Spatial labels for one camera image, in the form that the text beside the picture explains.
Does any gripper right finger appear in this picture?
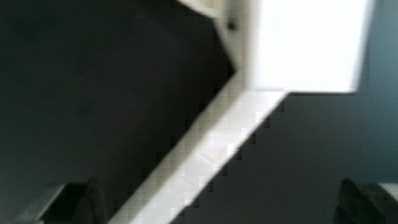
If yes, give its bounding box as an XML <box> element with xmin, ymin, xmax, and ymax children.
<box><xmin>334</xmin><ymin>179</ymin><xmax>398</xmax><ymax>224</ymax></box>

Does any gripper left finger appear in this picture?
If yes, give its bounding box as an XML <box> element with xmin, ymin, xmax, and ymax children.
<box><xmin>11</xmin><ymin>178</ymin><xmax>109</xmax><ymax>224</ymax></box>

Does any white front wall bar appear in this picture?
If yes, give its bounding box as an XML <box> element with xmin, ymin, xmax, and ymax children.
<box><xmin>109</xmin><ymin>72</ymin><xmax>286</xmax><ymax>224</ymax></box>

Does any white wall bar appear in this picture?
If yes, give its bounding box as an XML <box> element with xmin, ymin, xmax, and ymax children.
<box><xmin>244</xmin><ymin>0</ymin><xmax>375</xmax><ymax>93</ymax></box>
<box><xmin>109</xmin><ymin>72</ymin><xmax>286</xmax><ymax>224</ymax></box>

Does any white right wall bar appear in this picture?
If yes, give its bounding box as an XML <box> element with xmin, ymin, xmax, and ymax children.
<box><xmin>244</xmin><ymin>0</ymin><xmax>375</xmax><ymax>93</ymax></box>

